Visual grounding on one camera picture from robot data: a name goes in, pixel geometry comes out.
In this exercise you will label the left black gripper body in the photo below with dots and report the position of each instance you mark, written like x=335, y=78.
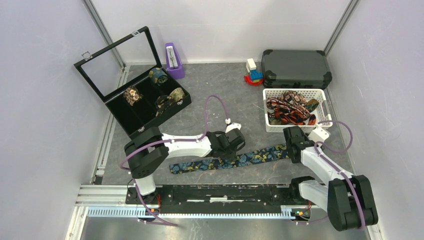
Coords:
x=230, y=153

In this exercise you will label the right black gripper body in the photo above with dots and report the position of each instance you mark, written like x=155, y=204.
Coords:
x=305, y=137

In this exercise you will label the blue yellow patterned tie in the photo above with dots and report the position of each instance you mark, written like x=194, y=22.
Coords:
x=264, y=155

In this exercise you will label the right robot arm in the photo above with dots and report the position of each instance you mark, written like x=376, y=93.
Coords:
x=347, y=199

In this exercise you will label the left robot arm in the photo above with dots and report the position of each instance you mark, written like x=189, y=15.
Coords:
x=146, y=152

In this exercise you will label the orange black tie pile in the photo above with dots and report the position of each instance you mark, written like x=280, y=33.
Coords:
x=291, y=108

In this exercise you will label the white plastic basket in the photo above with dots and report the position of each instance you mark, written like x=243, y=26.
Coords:
x=321, y=112

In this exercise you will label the rolled olive gold tie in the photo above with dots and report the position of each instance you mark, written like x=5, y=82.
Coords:
x=177, y=94

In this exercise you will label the dark grey hard case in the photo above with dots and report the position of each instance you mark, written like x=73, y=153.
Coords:
x=295, y=69

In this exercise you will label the colourful toy block stack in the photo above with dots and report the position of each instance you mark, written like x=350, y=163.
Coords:
x=252, y=76

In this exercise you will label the purple metronome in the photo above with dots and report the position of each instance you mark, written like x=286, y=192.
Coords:
x=174, y=65

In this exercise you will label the rolled teal tie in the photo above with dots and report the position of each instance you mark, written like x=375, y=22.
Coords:
x=158, y=76

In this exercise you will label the rolled brown floral tie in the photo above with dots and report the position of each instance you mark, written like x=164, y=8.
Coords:
x=132, y=95

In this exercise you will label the black tie display box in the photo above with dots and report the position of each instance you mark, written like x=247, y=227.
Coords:
x=142, y=115

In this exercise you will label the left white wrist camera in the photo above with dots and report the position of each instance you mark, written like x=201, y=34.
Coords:
x=231, y=126

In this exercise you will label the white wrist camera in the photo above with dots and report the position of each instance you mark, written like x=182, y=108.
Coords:
x=231, y=126
x=319, y=134

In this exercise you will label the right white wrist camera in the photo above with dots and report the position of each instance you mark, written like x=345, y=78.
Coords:
x=319, y=134

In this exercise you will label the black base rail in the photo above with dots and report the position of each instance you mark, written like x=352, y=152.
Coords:
x=220, y=198

